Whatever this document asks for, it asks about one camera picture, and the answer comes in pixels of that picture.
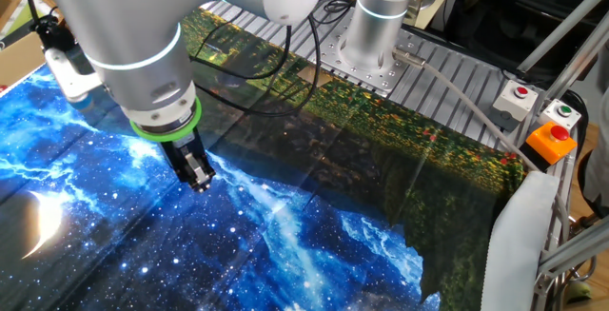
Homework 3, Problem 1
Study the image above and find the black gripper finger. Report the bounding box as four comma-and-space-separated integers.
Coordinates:
184, 150, 218, 194

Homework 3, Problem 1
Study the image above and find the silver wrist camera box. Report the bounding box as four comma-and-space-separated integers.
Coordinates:
42, 47, 104, 112

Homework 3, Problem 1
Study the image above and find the galaxy landscape print tablecloth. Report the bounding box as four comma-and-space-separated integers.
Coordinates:
0, 6, 529, 311

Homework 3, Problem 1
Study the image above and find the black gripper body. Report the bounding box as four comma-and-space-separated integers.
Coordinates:
159, 129, 206, 183

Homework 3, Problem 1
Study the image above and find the white cloth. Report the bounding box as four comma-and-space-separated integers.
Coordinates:
480, 170, 562, 311

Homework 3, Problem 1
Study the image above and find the yellow-green ball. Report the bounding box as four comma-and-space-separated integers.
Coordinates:
565, 280, 594, 302

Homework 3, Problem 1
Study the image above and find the wooden picture frame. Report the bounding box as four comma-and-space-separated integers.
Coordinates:
0, 0, 63, 36

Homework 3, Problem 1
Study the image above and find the orange emergency stop box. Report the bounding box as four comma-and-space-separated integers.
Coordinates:
525, 120, 579, 165

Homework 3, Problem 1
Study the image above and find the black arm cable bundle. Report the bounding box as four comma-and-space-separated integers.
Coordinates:
16, 0, 363, 118

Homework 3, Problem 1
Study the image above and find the brown cardboard box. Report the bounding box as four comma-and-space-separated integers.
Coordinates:
0, 29, 49, 88

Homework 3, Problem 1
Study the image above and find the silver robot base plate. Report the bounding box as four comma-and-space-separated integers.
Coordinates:
316, 25, 427, 96

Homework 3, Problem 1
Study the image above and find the aluminium frame bar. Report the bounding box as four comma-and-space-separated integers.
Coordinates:
516, 0, 609, 73
513, 23, 609, 146
537, 218, 609, 277

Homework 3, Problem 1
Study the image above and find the white box green button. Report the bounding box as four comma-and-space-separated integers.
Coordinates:
537, 98, 582, 131

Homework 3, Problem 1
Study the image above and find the white box red button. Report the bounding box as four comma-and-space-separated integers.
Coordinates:
491, 80, 539, 129

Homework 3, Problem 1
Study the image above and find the green wrist adapter ring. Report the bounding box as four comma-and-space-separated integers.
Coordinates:
128, 96, 204, 144

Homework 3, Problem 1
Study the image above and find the grey cable hose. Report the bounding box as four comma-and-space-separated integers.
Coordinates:
392, 47, 572, 245

